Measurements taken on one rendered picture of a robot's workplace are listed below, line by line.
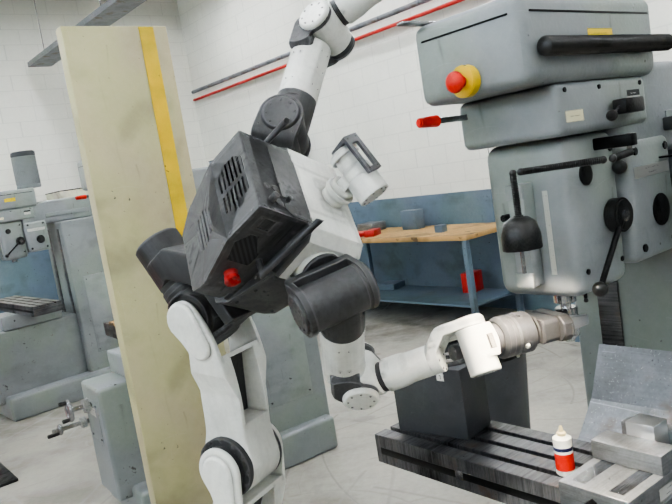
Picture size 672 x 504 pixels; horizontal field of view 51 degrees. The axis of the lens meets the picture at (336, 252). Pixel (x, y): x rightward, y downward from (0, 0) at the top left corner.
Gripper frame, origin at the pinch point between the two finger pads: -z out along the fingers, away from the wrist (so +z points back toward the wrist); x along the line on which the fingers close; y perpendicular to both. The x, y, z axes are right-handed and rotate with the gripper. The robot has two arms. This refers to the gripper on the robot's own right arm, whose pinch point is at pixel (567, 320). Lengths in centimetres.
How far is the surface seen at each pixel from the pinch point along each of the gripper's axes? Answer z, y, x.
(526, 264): 12.0, -14.9, -4.7
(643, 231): -16.2, -16.8, -7.2
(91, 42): 77, -99, 156
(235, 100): -150, -159, 876
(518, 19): 17, -60, -18
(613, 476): 7.7, 26.5, -18.3
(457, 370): 12.0, 14.9, 29.8
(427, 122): 27, -46, 1
